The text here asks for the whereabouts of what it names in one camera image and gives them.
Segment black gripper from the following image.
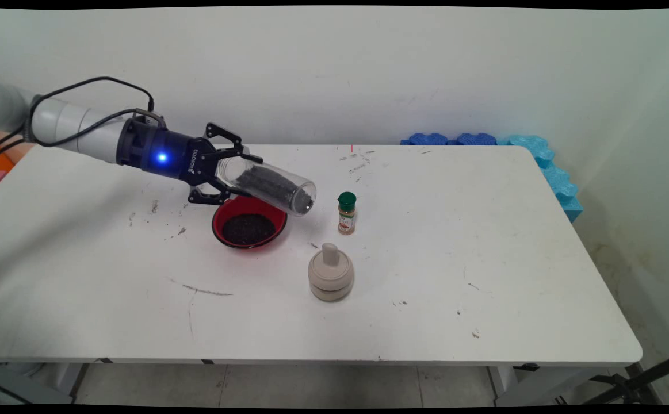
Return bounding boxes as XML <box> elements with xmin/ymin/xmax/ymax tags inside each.
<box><xmin>117</xmin><ymin>117</ymin><xmax>264</xmax><ymax>207</ymax></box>

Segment clear plastic jar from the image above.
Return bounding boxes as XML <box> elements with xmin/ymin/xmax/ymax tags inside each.
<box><xmin>216</xmin><ymin>155</ymin><xmax>318</xmax><ymax>217</ymax></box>

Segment black seeds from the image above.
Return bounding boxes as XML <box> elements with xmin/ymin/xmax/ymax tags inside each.
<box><xmin>222</xmin><ymin>214</ymin><xmax>277</xmax><ymax>245</ymax></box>
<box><xmin>235</xmin><ymin>163</ymin><xmax>314</xmax><ymax>214</ymax></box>

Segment red bowl black rim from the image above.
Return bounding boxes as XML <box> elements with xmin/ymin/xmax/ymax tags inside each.
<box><xmin>212</xmin><ymin>194</ymin><xmax>288</xmax><ymax>250</ymax></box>

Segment spice bottle green cap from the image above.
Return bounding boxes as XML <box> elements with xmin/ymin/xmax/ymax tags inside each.
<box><xmin>337</xmin><ymin>191</ymin><xmax>357</xmax><ymax>235</ymax></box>

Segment white table leg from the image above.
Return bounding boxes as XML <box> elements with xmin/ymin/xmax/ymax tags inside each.
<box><xmin>52</xmin><ymin>362</ymin><xmax>90</xmax><ymax>403</ymax></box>

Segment light blue foam mat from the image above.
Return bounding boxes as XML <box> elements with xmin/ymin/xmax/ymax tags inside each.
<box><xmin>498</xmin><ymin>135</ymin><xmax>583</xmax><ymax>223</ymax></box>

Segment black tripod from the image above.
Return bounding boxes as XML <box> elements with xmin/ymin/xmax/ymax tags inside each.
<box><xmin>582</xmin><ymin>349</ymin><xmax>669</xmax><ymax>406</ymax></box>

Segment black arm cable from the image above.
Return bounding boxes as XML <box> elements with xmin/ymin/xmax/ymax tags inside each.
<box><xmin>0</xmin><ymin>76</ymin><xmax>166</xmax><ymax>162</ymax></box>

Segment beige round grinder with handle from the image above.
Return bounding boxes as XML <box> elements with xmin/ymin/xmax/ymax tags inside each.
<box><xmin>308</xmin><ymin>243</ymin><xmax>355</xmax><ymax>302</ymax></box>

